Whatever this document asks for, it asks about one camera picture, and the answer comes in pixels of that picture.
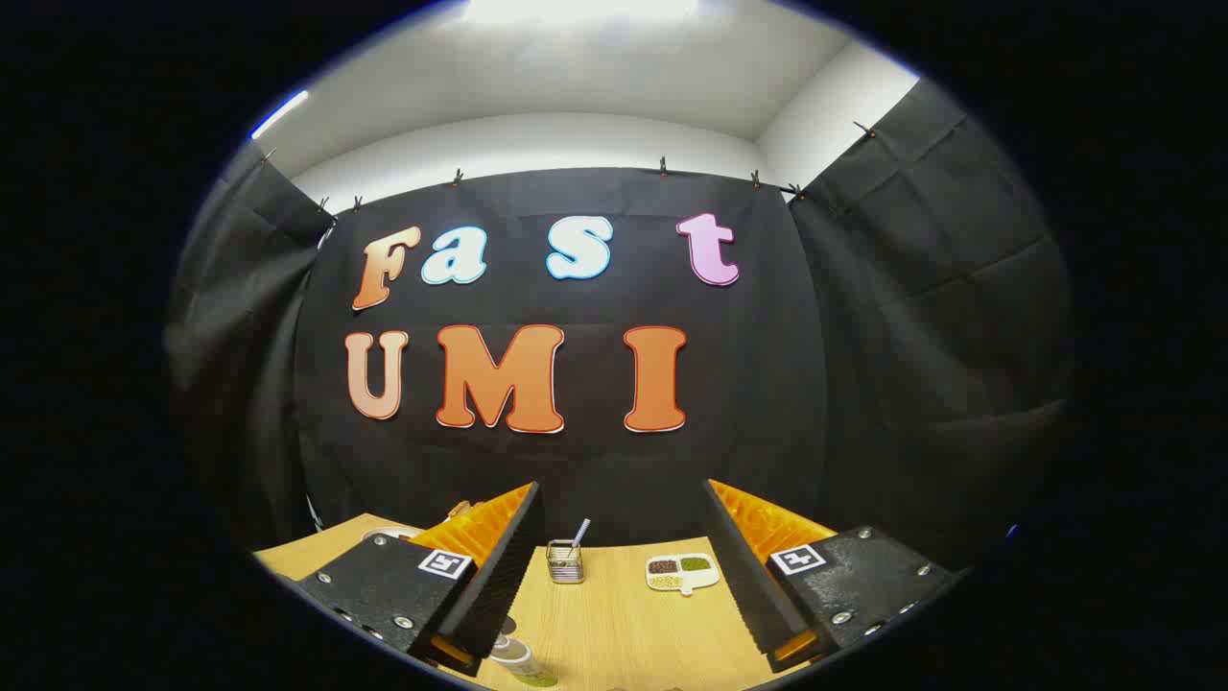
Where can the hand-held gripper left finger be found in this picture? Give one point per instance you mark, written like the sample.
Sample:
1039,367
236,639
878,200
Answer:
499,576

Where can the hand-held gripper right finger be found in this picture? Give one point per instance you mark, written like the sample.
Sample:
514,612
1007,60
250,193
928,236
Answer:
739,566

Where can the clear juice bottle white label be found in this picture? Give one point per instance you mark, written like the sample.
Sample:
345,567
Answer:
513,655

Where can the white cup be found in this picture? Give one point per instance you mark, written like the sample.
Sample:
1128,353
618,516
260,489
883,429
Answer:
391,532

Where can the divided snack plate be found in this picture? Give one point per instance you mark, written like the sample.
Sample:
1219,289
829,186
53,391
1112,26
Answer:
683,572

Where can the metal mesh holder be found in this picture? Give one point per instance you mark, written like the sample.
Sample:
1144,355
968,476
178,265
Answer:
565,566

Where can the white striped straw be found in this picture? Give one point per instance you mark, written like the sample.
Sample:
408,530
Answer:
579,534

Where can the wooden table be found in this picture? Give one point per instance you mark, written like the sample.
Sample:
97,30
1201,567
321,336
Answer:
624,624

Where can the black backdrop cloth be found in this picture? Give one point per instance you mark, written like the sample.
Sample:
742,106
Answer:
576,461

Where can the ceiling light strip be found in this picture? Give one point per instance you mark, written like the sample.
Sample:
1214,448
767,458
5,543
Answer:
280,113

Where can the ceiling light panel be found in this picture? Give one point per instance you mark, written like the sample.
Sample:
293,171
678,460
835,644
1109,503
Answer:
576,10

